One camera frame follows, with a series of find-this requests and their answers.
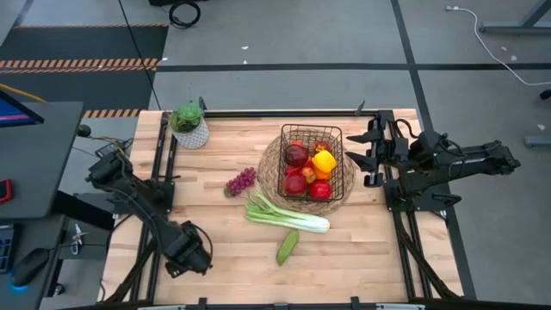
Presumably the black keyboard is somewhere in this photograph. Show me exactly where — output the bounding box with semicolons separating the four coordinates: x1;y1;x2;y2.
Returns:
0;223;16;275

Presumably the green cucumber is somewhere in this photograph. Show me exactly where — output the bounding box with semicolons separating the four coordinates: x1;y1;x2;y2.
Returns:
275;228;300;267

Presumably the black aluminium table frame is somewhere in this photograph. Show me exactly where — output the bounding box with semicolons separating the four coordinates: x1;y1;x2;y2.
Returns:
102;109;464;310

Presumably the dark red apple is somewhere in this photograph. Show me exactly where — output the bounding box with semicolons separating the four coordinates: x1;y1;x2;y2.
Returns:
283;143;310;169

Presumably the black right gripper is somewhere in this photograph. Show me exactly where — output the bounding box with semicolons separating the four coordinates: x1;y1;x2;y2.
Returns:
344;115;417;189

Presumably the black mat with orange stripes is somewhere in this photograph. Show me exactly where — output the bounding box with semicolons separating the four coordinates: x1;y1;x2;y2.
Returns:
0;23;170;120

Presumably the round woven placemat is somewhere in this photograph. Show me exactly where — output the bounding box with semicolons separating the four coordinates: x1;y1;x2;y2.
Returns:
257;131;356;216

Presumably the thin black hanging cable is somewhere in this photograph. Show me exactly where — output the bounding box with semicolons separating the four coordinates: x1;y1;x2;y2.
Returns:
117;0;163;112

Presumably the round red fruit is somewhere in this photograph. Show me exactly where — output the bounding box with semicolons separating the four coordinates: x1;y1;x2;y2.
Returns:
308;179;333;202
282;170;308;197

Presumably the succulent in white patterned pot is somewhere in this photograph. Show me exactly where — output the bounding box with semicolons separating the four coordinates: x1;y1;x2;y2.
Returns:
169;102;211;151

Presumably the coiled black cable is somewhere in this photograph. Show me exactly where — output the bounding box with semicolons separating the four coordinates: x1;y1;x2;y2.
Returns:
168;0;202;30

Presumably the yellow cable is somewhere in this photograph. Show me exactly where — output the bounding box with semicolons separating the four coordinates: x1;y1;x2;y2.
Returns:
0;84;46;104

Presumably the monitor with blue screen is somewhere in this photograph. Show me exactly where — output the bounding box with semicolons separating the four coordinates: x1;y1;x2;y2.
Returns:
0;88;46;129

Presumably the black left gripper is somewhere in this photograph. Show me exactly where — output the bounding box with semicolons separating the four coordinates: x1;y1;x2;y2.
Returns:
164;220;215;279

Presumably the purple grape bunch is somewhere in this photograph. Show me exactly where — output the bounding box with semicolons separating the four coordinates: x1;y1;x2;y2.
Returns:
222;166;257;199

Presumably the silver carabiner clip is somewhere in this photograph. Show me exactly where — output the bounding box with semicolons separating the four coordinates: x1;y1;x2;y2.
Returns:
71;223;90;255

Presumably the black computer mouse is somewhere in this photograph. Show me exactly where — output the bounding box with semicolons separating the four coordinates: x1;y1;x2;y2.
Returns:
10;247;52;288

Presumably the black wire basket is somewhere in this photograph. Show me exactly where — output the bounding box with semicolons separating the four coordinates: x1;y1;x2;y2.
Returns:
277;123;345;203

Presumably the dark grey desk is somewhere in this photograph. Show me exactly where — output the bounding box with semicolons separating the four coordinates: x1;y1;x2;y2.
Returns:
0;101;85;220

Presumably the white floor cable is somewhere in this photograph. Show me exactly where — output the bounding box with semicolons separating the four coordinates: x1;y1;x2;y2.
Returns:
445;4;551;87

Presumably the grey furniture foot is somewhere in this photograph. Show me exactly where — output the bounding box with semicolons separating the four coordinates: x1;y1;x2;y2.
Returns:
523;135;551;149

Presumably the grey furniture leg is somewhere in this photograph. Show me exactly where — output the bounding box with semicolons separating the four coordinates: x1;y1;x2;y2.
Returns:
478;0;551;34

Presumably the black power adaptor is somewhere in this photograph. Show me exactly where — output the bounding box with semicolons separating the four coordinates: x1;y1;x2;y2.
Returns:
94;140;126;160

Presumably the yellow bell pepper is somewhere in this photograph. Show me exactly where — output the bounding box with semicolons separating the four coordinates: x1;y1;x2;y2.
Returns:
311;149;338;174

